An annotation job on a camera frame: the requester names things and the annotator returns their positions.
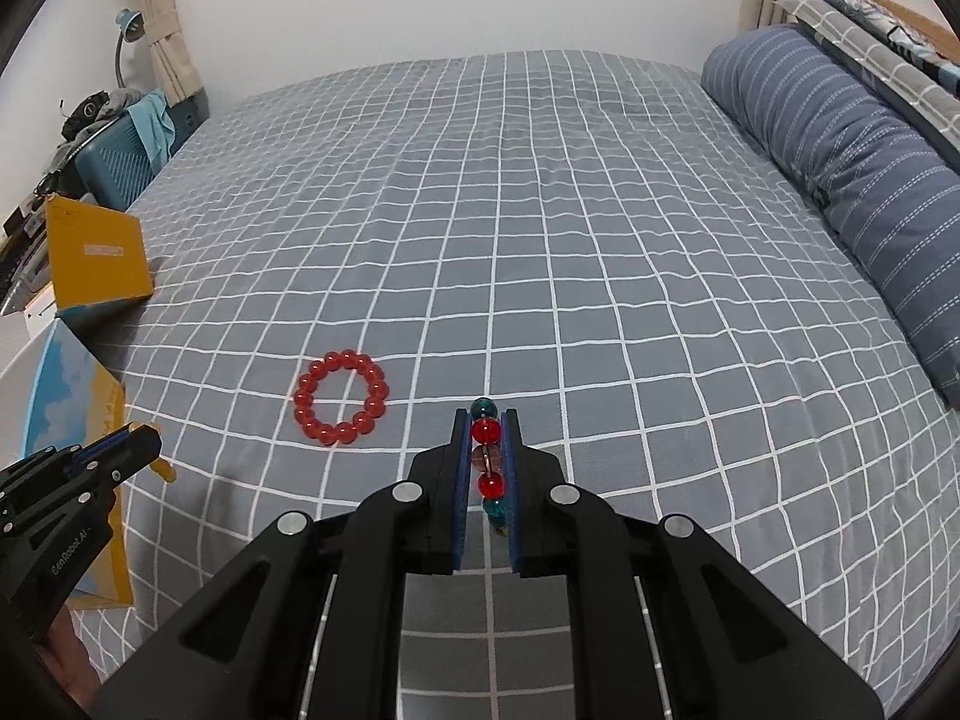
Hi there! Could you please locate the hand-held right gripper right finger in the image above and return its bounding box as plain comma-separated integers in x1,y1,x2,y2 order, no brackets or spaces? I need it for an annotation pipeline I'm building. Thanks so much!
502,409,890,720

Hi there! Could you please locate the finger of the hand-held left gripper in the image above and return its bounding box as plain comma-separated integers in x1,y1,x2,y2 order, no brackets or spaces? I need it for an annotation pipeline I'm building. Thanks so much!
0,427,137,503
0,425,164,541

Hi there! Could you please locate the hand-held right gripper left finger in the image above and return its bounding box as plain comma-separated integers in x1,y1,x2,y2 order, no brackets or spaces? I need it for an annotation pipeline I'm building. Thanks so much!
90,409,470,720

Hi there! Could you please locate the multicolour glass bead bracelet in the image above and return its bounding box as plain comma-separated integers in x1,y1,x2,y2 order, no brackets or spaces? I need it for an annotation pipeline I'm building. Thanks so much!
469,397,509,537

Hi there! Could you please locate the blue and yellow cardboard box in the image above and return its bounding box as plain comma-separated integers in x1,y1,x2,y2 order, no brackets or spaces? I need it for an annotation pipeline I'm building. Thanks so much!
0,195,156,608

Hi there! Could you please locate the person's left hand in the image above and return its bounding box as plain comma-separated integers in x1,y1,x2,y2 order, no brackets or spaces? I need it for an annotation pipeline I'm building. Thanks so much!
47,604,100,707

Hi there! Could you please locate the dark desk clutter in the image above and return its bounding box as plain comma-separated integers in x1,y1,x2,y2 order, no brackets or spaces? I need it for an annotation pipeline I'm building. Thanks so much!
0,180,53,316

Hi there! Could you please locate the light blue cloth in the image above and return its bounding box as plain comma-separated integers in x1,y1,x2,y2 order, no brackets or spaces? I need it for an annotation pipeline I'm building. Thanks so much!
127,90,178,166

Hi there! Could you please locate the dark low cabinet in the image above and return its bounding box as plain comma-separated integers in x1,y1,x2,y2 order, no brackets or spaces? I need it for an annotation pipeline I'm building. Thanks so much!
171,86,211,145

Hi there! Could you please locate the dark clothes pile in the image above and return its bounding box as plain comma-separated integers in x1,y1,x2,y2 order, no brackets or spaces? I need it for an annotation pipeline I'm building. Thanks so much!
60,88,143,142

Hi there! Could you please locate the blue desk lamp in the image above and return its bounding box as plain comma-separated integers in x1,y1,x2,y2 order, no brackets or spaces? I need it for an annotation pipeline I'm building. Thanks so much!
114,9,147,87

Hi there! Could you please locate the beige curtain beside lamp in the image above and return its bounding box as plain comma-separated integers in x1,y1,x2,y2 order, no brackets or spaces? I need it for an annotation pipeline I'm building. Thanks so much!
112,0,203,102

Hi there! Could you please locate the blue striped rolled duvet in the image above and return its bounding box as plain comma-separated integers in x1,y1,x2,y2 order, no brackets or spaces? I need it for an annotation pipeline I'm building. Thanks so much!
700,24,960,412

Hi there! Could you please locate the grey checked pillow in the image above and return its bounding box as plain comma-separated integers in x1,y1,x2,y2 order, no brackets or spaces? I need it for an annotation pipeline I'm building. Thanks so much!
772,0,960,166

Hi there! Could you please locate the wooden headboard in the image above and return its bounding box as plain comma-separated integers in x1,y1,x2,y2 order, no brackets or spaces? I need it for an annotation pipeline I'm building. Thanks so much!
862,0,960,61

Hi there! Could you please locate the red bead bracelet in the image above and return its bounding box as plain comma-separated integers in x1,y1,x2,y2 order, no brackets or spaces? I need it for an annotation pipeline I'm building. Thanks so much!
292,349,391,447

